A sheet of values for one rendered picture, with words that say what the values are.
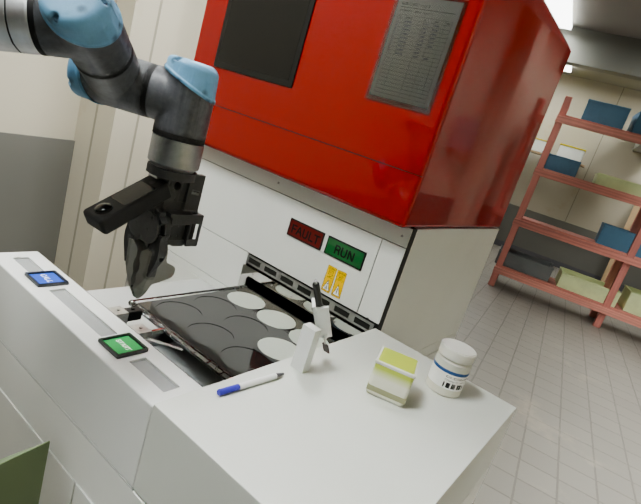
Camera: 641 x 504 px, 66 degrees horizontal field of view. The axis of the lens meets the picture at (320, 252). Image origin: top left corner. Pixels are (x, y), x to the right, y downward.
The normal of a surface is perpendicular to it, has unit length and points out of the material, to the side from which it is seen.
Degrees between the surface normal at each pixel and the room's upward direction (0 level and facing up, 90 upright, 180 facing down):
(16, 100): 90
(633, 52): 90
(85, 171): 90
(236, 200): 90
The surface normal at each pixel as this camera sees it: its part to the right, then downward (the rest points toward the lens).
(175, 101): 0.02, 0.27
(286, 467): 0.29, -0.92
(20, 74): 0.84, 0.37
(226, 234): -0.58, 0.04
